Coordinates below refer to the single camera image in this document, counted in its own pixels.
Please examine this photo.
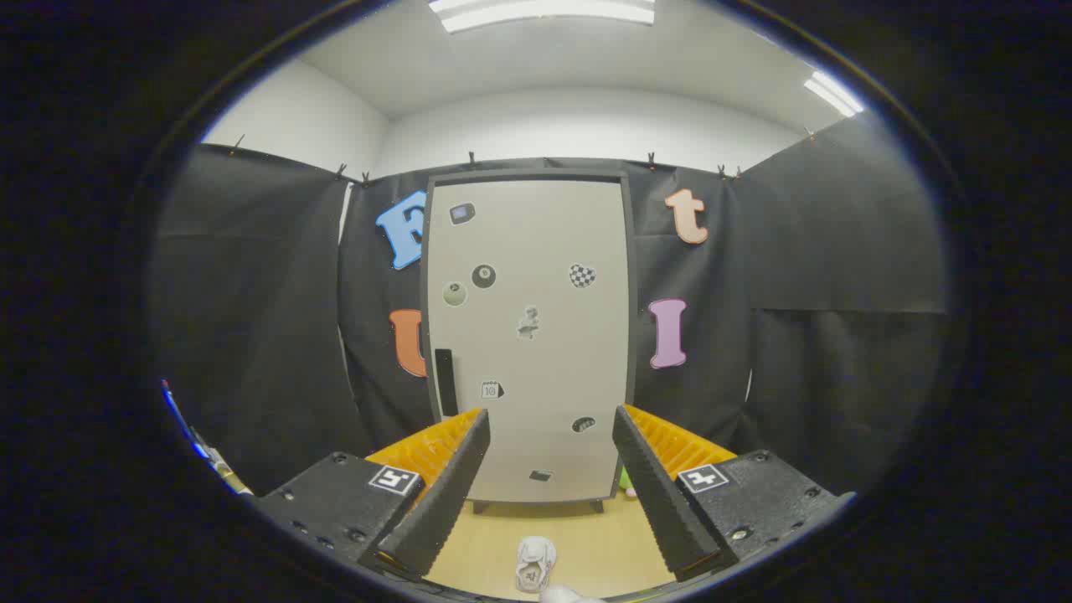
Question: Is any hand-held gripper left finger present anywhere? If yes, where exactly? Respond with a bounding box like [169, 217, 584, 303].
[251, 408, 492, 583]

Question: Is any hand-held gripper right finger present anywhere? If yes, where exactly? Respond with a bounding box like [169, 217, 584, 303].
[612, 405, 857, 583]

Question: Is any white shoe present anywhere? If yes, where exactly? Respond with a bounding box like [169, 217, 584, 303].
[514, 536, 558, 594]

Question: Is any grey shoe cabinet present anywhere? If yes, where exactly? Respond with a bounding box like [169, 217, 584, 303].
[421, 170, 639, 513]

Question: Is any small coloured clutter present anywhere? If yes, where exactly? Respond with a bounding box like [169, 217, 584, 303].
[161, 379, 252, 497]

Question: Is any black backdrop cloth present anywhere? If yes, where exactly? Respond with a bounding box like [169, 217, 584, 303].
[151, 113, 951, 495]

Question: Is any narrow ceiling light panel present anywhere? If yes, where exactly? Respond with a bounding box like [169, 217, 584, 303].
[804, 71, 865, 118]

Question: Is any long ceiling light panel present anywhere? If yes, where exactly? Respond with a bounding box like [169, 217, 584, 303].
[429, 0, 656, 34]

